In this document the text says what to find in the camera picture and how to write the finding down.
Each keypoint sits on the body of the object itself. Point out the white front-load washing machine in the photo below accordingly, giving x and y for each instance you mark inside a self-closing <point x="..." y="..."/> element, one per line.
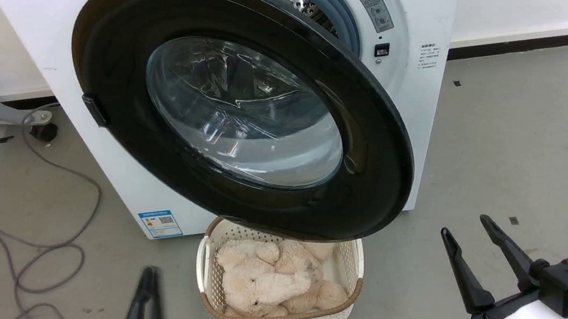
<point x="101" y="171"/>

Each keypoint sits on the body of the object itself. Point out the black door lock socket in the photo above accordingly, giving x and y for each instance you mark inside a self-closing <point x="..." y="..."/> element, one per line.
<point x="382" y="50"/>

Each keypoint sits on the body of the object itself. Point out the black round washer door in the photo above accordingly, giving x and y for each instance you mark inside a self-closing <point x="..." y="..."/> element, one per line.
<point x="115" y="66"/>

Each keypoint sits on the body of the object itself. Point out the grey rubber door gasket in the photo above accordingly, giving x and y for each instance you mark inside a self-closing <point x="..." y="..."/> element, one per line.
<point x="336" y="9"/>

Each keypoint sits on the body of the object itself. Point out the blue energy label sticker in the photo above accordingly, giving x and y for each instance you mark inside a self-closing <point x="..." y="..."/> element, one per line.
<point x="160" y="224"/>

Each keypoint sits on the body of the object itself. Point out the beige plush toy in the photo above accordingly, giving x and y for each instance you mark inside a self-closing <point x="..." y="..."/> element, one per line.
<point x="262" y="287"/>

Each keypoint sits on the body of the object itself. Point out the black caster foot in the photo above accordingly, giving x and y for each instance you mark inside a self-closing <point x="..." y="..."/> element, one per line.
<point x="44" y="132"/>

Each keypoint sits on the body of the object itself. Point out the small printed text label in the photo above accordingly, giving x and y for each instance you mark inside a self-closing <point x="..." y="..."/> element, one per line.
<point x="428" y="56"/>

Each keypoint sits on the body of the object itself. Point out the grey warning sticker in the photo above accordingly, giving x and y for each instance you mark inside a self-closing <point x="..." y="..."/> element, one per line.
<point x="374" y="7"/>

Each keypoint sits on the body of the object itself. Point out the perforated steel washer drum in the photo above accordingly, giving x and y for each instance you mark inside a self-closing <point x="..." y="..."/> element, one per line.
<point x="304" y="2"/>

